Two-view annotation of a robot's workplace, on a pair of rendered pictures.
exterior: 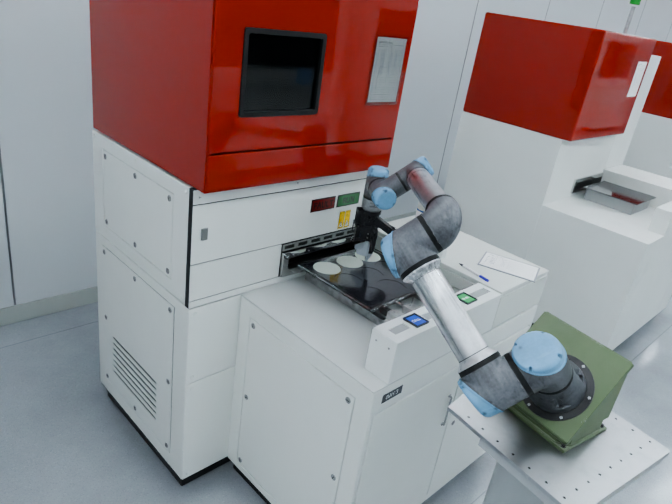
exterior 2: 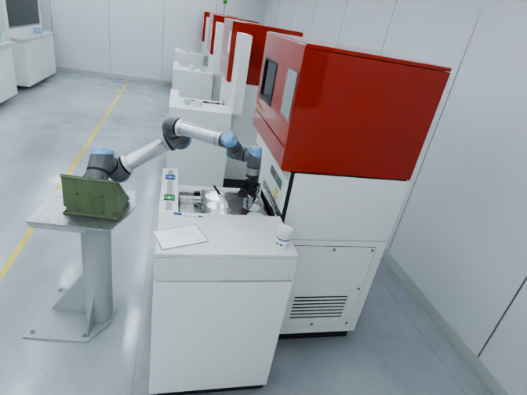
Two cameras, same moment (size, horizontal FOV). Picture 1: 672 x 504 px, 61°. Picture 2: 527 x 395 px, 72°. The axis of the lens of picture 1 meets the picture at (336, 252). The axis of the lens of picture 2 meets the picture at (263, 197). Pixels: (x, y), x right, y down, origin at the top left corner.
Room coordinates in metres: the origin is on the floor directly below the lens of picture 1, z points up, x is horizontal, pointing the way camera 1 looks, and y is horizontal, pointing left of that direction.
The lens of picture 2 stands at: (2.93, -1.61, 1.88)
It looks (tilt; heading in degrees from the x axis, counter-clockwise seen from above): 26 degrees down; 121
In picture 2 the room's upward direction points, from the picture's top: 10 degrees clockwise
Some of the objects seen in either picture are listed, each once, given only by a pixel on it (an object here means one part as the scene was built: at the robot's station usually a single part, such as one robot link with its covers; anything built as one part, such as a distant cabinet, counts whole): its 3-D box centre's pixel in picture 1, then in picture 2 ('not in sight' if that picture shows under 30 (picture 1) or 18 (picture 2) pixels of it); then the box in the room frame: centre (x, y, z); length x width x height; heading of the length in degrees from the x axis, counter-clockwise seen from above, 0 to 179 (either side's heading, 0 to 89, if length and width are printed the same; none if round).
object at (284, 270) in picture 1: (326, 253); (268, 207); (1.98, 0.04, 0.89); 0.44 x 0.02 x 0.10; 138
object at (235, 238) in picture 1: (291, 229); (267, 175); (1.86, 0.17, 1.02); 0.82 x 0.03 x 0.40; 138
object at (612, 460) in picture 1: (544, 441); (90, 215); (1.27, -0.65, 0.75); 0.45 x 0.44 x 0.13; 39
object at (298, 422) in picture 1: (380, 391); (208, 281); (1.84, -0.26, 0.41); 0.97 x 0.64 x 0.82; 138
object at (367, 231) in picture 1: (366, 223); (252, 183); (1.92, -0.09, 1.06); 0.09 x 0.08 x 0.12; 102
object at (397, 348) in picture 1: (437, 328); (169, 198); (1.56, -0.35, 0.89); 0.55 x 0.09 x 0.14; 138
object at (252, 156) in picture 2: (376, 183); (253, 157); (1.91, -0.10, 1.22); 0.09 x 0.08 x 0.11; 12
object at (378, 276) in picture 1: (368, 274); (234, 206); (1.85, -0.13, 0.90); 0.34 x 0.34 x 0.01; 48
